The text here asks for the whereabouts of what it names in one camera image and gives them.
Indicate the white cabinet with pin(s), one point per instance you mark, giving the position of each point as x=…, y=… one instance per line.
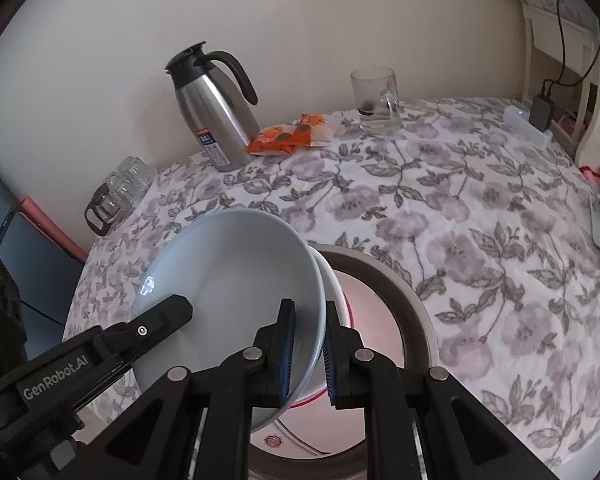
x=550, y=45

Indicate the stainless steel thermos jug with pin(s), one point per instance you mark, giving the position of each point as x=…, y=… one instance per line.
x=215, y=110

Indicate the grey floral tablecloth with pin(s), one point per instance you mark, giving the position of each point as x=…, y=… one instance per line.
x=480, y=240

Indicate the pink board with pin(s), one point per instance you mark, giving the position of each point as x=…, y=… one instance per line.
x=55, y=230

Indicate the blue cabinet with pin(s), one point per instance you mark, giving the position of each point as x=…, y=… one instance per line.
x=40, y=270

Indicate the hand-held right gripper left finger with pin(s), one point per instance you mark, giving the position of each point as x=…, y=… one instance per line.
x=286, y=355

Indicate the black charger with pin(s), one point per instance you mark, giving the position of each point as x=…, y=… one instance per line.
x=541, y=107

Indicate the white power strip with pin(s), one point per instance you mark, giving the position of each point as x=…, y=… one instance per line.
x=520, y=120

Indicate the orange snack packet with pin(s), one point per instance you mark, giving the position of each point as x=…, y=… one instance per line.
x=272, y=141
x=312, y=130

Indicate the strawberry print bowl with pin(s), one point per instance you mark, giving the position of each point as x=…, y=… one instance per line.
x=336, y=290

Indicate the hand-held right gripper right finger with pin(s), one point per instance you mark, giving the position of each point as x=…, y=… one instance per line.
x=332, y=355

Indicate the white square bowl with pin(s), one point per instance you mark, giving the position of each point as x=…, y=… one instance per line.
x=230, y=280

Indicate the stainless steel basin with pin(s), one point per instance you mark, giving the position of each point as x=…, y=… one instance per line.
x=420, y=320

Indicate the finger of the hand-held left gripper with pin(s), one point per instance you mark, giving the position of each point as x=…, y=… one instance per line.
x=155, y=322

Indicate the clear glass mug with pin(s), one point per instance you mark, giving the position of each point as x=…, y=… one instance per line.
x=372, y=105

